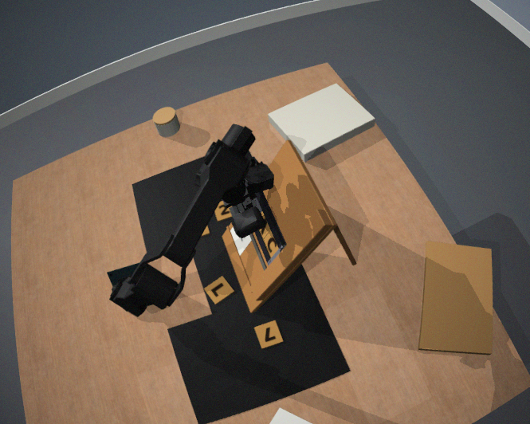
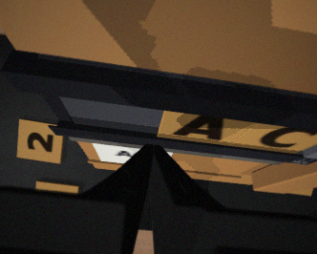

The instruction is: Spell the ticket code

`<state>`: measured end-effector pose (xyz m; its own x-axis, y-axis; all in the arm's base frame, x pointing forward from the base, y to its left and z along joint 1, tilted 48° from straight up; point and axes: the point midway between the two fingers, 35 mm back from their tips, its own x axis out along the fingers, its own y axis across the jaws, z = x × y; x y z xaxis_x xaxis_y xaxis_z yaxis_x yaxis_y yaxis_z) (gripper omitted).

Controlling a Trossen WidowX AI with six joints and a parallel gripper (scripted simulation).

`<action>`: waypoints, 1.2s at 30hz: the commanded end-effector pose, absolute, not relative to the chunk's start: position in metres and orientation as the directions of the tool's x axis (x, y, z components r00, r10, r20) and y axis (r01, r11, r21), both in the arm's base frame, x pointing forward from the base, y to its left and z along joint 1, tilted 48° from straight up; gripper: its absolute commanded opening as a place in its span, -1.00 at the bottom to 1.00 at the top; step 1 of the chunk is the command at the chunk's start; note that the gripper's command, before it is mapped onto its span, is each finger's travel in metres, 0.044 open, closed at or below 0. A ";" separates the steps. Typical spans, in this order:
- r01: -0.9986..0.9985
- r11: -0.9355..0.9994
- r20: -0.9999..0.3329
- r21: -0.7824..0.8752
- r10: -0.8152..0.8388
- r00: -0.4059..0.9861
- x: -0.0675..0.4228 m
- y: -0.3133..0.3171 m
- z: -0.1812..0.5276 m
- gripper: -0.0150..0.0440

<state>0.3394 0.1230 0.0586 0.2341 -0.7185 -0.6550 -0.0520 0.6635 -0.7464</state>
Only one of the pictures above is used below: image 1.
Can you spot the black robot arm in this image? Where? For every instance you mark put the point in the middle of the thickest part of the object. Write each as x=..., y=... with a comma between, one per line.
x=224, y=168

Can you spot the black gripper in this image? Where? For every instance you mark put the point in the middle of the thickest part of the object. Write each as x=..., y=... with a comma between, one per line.
x=247, y=218

